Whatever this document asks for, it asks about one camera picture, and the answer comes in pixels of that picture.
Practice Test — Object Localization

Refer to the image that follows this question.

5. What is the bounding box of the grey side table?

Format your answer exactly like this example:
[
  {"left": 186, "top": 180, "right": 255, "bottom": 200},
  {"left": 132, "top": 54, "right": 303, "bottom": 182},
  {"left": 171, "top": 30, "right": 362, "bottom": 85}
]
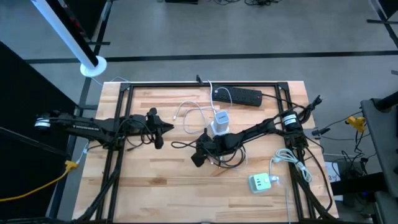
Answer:
[{"left": 359, "top": 98, "right": 398, "bottom": 224}]

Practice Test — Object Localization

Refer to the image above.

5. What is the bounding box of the white tower power cord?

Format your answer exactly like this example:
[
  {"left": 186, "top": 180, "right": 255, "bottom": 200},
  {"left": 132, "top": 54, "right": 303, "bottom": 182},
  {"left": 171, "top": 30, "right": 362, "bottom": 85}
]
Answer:
[{"left": 207, "top": 80, "right": 233, "bottom": 113}]

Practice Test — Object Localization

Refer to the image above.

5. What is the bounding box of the black power cord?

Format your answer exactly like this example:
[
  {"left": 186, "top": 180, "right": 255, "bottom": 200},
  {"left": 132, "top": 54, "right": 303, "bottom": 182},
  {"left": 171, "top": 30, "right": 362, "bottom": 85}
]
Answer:
[{"left": 261, "top": 92, "right": 323, "bottom": 124}]

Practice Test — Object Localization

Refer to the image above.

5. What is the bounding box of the thick white power cord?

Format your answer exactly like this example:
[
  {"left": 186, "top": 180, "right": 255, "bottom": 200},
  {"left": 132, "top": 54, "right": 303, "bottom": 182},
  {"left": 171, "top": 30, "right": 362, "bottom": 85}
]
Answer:
[{"left": 269, "top": 147, "right": 313, "bottom": 184}]

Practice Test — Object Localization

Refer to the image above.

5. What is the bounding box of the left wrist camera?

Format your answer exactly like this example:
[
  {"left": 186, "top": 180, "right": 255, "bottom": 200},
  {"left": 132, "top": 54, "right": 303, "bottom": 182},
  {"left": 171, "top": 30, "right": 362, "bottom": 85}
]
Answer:
[{"left": 129, "top": 113, "right": 147, "bottom": 128}]

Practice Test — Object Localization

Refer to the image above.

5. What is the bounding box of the white USB wall charger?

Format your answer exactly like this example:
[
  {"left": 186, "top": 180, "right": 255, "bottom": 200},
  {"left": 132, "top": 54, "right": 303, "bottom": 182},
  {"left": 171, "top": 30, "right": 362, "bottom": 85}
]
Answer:
[{"left": 213, "top": 110, "right": 231, "bottom": 134}]

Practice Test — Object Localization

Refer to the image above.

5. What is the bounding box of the black power strip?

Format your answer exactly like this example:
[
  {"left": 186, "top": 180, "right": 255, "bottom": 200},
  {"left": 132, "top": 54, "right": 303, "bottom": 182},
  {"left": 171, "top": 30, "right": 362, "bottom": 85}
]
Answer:
[{"left": 211, "top": 86, "right": 264, "bottom": 108}]

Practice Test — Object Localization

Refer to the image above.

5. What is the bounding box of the black room divider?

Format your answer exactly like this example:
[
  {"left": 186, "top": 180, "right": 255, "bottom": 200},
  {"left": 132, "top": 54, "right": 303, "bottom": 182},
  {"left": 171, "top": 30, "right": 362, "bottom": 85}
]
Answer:
[
  {"left": 0, "top": 40, "right": 80, "bottom": 220},
  {"left": 62, "top": 0, "right": 113, "bottom": 44}
]

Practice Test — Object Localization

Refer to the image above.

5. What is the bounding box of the white paper sheet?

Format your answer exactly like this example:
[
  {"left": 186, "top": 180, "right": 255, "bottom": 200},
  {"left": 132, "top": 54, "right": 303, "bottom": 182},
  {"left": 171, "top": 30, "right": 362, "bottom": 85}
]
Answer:
[{"left": 324, "top": 161, "right": 343, "bottom": 202}]

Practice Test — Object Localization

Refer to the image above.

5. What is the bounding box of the white tower power strip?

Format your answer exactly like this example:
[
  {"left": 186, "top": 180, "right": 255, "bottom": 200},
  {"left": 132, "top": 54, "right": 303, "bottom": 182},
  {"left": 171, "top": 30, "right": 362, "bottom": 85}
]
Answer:
[{"left": 210, "top": 110, "right": 231, "bottom": 137}]

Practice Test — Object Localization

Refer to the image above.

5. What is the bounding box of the white USB cable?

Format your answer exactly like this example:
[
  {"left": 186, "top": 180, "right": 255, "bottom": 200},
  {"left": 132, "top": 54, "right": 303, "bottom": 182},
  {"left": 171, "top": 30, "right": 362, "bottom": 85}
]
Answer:
[{"left": 172, "top": 100, "right": 218, "bottom": 135}]

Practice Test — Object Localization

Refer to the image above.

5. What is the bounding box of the pale green cube power strip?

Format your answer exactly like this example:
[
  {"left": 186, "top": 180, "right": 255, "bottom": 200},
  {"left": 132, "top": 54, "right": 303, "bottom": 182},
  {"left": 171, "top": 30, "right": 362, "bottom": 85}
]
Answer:
[{"left": 248, "top": 172, "right": 272, "bottom": 195}]

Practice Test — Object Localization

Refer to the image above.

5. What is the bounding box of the yellow extension cable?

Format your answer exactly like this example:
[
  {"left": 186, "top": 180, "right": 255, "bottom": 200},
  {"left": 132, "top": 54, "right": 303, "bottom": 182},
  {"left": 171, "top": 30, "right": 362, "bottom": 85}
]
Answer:
[
  {"left": 345, "top": 116, "right": 367, "bottom": 134},
  {"left": 0, "top": 160, "right": 79, "bottom": 203}
]

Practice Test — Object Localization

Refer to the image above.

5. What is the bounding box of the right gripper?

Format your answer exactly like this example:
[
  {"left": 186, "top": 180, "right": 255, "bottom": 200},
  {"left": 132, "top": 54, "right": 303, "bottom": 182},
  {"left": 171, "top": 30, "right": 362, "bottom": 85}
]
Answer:
[{"left": 190, "top": 127, "right": 224, "bottom": 168}]

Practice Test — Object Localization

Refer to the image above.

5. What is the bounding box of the white pole with round base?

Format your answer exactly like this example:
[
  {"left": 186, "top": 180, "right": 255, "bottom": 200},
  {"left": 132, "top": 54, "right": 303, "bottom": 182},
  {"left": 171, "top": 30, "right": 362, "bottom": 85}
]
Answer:
[{"left": 30, "top": 0, "right": 108, "bottom": 78}]

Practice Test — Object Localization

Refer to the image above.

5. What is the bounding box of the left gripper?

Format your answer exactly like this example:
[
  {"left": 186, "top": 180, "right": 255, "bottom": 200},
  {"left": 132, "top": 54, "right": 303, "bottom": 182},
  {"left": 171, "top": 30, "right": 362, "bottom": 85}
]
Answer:
[{"left": 145, "top": 107, "right": 174, "bottom": 150}]

